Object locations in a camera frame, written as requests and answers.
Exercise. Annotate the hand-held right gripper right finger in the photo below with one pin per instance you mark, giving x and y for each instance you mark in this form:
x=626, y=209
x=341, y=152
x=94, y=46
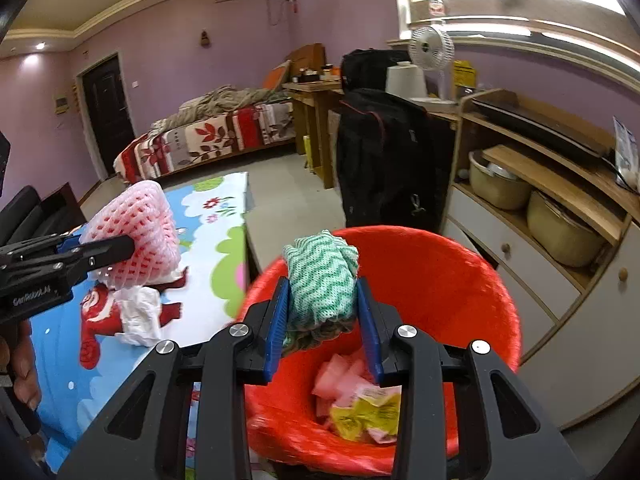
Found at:
x=367, y=330

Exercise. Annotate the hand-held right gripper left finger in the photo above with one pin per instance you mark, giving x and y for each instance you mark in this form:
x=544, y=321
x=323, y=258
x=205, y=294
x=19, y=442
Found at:
x=277, y=330

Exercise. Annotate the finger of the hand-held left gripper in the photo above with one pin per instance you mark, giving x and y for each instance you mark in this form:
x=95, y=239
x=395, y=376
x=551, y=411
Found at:
x=67, y=245
x=107, y=252

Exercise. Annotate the pink foam fruit net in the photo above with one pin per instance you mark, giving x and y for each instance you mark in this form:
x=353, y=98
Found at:
x=145, y=225

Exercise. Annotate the green white wavy cloth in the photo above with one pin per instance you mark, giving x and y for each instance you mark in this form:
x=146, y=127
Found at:
x=320, y=280

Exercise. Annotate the red trash bin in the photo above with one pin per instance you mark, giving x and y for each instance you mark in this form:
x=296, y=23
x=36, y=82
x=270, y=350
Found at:
x=440, y=280

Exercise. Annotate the person's left hand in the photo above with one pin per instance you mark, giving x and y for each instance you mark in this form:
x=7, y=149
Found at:
x=22, y=360

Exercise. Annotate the black chair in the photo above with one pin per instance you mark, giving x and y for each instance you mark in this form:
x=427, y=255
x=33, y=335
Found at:
x=30, y=210

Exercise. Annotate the crumpled white tissue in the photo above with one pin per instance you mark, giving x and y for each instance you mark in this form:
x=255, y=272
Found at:
x=140, y=317

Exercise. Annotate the yellow crumpled wrapper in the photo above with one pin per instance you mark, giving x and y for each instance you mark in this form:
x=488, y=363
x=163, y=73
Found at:
x=370, y=410

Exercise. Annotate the cartoon printed play mat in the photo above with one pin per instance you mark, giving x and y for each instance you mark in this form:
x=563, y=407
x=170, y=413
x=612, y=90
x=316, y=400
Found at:
x=220, y=270

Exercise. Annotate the dark wooden door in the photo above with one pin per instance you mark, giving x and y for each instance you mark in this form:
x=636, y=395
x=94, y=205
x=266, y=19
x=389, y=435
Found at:
x=105, y=115

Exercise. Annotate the bed with red floral sheet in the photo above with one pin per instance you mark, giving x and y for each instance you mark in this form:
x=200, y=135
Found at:
x=200, y=140

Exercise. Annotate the wooden storage cabinet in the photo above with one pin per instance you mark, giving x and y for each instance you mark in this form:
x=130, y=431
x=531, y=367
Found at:
x=510, y=255

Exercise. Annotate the large black backpack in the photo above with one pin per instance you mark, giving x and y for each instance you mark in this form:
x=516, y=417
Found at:
x=385, y=160

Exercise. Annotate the yellow bag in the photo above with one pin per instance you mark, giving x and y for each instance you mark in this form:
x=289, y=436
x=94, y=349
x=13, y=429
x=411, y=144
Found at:
x=308, y=152

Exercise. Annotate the grey brown rumpled blanket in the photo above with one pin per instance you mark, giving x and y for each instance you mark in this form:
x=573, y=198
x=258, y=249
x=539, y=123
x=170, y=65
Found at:
x=220, y=100

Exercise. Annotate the beige basin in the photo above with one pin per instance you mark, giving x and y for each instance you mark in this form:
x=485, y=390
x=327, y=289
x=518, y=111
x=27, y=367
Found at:
x=497, y=187

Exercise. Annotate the wooden desk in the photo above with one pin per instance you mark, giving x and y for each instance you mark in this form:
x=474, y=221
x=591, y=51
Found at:
x=315, y=120

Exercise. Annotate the beige lidded pot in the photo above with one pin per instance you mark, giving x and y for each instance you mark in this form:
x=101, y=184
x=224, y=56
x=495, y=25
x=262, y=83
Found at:
x=562, y=235

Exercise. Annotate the orange pillow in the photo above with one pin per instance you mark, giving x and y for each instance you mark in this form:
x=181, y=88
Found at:
x=275, y=77

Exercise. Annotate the white cylindrical pot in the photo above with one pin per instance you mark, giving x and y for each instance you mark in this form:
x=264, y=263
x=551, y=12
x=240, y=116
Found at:
x=405, y=82

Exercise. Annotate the black duffel bag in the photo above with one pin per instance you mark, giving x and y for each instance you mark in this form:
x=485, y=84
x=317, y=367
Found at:
x=370, y=70

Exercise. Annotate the long black flat device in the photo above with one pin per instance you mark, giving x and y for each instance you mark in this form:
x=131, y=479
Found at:
x=540, y=130

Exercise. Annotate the yellow box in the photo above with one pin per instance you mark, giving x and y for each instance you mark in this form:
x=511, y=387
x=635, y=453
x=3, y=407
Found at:
x=465, y=77

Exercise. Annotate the brown wooden headboard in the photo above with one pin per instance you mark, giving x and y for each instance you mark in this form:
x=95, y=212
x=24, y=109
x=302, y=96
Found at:
x=307, y=60

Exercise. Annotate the white desk fan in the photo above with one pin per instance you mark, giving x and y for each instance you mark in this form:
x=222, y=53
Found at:
x=431, y=47

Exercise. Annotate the clear plastic packet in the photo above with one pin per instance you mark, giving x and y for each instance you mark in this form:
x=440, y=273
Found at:
x=627, y=152

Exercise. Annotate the wall breaker box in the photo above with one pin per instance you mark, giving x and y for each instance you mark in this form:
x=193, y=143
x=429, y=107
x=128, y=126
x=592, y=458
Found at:
x=61, y=105

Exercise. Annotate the small brown wall ornament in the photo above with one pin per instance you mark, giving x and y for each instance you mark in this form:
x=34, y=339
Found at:
x=205, y=38

